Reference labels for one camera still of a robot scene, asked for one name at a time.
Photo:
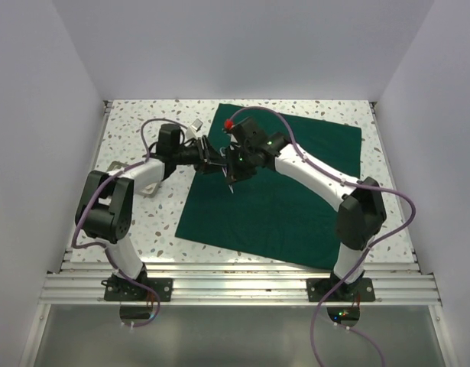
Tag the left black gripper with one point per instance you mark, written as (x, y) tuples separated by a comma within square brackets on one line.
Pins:
[(207, 156)]

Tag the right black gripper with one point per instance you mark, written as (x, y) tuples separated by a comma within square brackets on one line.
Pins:
[(233, 170)]

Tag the silver hemostat forceps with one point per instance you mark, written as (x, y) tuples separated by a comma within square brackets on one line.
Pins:
[(228, 153)]

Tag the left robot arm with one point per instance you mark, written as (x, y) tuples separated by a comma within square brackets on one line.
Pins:
[(104, 214)]

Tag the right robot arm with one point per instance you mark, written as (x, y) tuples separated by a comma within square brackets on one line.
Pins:
[(359, 205)]

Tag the green surgical drape cloth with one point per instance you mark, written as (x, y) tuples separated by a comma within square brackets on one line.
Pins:
[(270, 215)]

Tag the metal instrument tray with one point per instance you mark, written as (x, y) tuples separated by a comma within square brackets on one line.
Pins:
[(146, 177)]

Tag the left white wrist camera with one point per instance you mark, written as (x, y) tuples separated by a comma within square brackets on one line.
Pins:
[(193, 130)]

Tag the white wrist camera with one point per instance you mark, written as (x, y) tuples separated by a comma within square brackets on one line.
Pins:
[(193, 130), (232, 129)]

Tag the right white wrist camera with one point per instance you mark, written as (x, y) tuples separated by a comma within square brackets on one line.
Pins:
[(232, 129)]

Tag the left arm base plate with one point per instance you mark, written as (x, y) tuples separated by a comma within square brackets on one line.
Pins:
[(121, 290)]

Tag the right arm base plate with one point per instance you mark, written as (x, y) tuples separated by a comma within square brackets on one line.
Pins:
[(362, 290)]

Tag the aluminium rail frame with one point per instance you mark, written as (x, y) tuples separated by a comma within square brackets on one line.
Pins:
[(207, 275)]

